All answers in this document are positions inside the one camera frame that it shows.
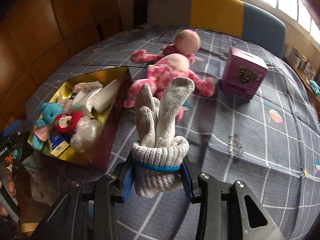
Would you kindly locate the beige cloth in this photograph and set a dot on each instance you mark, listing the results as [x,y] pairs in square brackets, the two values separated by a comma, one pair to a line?
[105,97]

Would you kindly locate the blue tissue pack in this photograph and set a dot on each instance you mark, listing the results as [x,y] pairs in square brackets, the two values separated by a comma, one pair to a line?
[57,143]

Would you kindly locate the teal plush on desk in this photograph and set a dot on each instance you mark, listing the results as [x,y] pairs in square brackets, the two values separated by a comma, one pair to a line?
[315,88]

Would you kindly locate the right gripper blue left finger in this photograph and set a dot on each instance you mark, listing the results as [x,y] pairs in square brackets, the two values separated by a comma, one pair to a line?
[126,178]

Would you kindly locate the purple cardboard box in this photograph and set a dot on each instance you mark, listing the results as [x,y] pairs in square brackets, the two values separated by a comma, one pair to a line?
[243,74]

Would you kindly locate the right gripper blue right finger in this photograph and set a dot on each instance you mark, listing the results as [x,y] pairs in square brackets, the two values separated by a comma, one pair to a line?
[186,177]

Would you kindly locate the white knit gloves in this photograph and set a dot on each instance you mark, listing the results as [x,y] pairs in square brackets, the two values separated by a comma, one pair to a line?
[159,153]

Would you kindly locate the clear plastic bag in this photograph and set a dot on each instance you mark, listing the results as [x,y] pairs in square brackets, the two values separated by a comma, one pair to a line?
[86,134]

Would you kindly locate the red strawberry sock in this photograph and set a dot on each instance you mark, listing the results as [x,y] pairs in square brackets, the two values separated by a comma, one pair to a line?
[65,123]

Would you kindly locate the wooden side desk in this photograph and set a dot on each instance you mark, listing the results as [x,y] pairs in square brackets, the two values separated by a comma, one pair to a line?
[313,99]

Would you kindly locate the white plastic packet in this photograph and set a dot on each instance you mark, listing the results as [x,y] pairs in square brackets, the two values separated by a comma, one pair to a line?
[83,97]

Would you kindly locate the blue elephant plush toy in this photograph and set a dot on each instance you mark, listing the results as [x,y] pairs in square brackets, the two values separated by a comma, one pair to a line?
[43,126]

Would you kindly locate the gold red storage box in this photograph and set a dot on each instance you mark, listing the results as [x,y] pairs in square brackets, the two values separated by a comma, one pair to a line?
[98,156]

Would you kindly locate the pink giraffe plush toy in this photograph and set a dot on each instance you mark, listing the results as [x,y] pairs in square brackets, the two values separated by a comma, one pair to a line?
[175,61]

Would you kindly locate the yellow blue grey chair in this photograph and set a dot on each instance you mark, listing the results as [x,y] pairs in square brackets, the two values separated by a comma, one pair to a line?
[231,17]

